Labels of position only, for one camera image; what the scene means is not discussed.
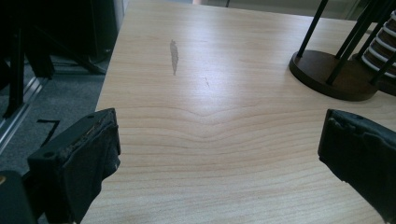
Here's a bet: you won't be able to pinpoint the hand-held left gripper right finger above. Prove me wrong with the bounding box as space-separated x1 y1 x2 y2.
318 108 396 224

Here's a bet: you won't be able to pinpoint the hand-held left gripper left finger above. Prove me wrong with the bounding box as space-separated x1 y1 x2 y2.
27 107 121 224

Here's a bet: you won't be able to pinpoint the wooden cup holder black rods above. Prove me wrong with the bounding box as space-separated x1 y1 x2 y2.
289 0 396 102

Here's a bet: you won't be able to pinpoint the stack of brown paper cups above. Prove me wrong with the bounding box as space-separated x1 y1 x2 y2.
361 10 396 78

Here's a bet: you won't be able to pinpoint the aluminium floor rail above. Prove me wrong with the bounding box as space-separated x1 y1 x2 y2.
0 77 49 154

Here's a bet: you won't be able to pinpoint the black metal stand frame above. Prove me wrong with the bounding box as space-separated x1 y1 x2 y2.
0 0 120 119

